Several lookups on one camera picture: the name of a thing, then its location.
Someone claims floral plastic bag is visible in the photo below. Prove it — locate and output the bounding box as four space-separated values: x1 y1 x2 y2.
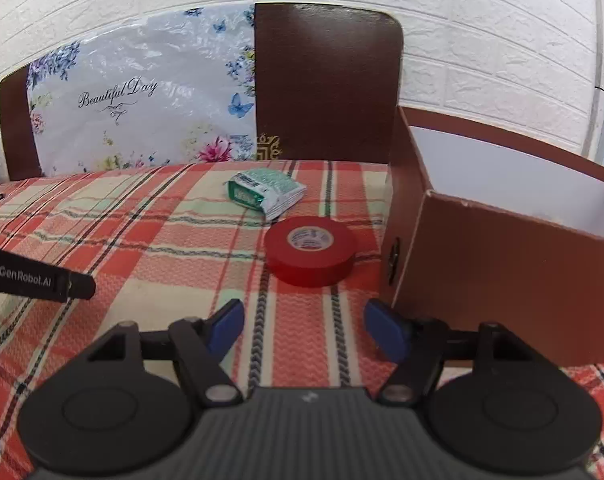
26 5 258 177

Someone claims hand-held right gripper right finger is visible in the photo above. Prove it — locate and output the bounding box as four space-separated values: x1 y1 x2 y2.
363 298 531 407

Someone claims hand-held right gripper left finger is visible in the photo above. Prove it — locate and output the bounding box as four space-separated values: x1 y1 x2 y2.
84 298 246 407

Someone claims brown cardboard box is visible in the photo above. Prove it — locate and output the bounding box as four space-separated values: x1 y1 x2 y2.
379 105 604 369

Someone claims brown wooden headboard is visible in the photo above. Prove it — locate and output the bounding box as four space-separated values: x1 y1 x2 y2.
0 2 405 182

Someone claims plaid blanket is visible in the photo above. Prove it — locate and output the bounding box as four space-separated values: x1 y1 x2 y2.
0 160 604 480

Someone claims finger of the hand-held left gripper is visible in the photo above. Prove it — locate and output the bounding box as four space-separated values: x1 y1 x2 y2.
63 269 97 302

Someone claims red tape roll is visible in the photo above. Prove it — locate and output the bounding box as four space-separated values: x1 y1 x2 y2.
263 217 357 289

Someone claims green packet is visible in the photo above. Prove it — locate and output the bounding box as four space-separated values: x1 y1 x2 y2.
225 169 308 222

